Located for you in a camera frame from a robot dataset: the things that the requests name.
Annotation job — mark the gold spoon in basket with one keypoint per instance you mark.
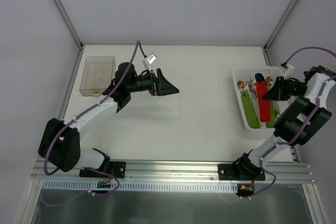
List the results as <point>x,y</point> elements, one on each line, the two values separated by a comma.
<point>241,85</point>

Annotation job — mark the aluminium front rail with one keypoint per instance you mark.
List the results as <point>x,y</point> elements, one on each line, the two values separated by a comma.
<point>202,171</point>

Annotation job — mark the copper spoon in basket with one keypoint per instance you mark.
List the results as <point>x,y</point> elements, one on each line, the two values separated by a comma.
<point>269,82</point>

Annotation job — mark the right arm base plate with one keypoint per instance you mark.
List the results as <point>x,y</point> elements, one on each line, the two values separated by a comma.
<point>240,172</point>

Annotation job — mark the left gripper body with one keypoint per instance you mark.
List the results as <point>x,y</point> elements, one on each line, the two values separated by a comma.
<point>157,83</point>

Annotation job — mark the clear plastic box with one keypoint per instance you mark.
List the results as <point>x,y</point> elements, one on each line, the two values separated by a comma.
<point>97,75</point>

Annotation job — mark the left green napkin roll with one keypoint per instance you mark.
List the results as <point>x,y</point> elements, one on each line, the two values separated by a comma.
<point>249,105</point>

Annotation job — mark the white napkin roll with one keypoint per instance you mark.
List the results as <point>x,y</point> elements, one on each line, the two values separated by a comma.
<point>253,89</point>

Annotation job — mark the white slotted cable duct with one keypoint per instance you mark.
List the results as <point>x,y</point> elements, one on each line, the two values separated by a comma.
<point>212,187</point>

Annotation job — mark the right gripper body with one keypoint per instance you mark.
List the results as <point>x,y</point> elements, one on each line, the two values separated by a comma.
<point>284,88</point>

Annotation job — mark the red paper napkin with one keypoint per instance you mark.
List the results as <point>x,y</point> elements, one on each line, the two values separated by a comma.
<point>264,105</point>

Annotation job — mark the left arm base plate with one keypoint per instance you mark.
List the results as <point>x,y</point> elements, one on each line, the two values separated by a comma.
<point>116,169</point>

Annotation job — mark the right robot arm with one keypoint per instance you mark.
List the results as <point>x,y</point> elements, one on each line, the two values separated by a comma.
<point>300,121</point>

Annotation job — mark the white plastic basket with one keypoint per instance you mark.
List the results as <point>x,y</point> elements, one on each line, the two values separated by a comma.
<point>246,75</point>

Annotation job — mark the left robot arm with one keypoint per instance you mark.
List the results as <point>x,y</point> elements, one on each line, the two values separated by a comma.
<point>60,143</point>

